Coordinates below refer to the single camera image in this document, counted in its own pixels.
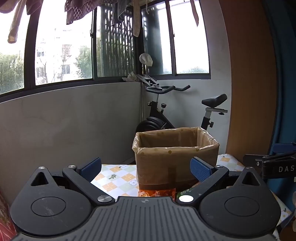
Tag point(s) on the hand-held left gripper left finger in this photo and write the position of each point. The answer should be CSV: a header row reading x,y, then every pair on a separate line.
x,y
91,166

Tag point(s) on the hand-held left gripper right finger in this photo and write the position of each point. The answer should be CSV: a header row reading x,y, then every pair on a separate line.
x,y
200,170

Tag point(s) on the plastic-lined cardboard box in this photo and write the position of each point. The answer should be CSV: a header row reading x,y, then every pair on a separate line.
x,y
161,166

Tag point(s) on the person's right hand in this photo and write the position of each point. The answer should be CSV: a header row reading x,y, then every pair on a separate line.
x,y
294,222

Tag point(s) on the checked flower tablecloth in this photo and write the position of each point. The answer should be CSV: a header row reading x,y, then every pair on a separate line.
x,y
115,178

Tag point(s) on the green snack packet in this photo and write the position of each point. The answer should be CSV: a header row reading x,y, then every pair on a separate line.
x,y
183,191

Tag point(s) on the orange clear snack packet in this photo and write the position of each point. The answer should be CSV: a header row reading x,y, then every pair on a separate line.
x,y
157,192

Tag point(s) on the black exercise bike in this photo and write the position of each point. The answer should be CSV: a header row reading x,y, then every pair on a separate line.
x,y
159,120

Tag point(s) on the wooden panel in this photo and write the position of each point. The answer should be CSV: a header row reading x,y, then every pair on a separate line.
x,y
249,92

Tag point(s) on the dark blue panel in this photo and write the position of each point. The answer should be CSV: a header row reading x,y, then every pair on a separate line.
x,y
285,81

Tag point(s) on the white plastic bag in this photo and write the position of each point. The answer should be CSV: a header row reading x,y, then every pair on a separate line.
x,y
131,77

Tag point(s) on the red printed box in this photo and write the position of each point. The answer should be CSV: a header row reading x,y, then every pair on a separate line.
x,y
5,215

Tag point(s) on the perforated metal screen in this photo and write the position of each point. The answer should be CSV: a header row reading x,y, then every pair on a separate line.
x,y
115,51

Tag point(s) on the dark dotted hanging garment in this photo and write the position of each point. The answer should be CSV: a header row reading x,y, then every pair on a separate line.
x,y
74,11

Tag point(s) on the beige hanging garment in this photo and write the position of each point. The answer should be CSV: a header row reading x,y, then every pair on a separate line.
x,y
13,27

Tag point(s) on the grey hanging towel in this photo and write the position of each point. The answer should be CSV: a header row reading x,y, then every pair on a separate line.
x,y
120,9

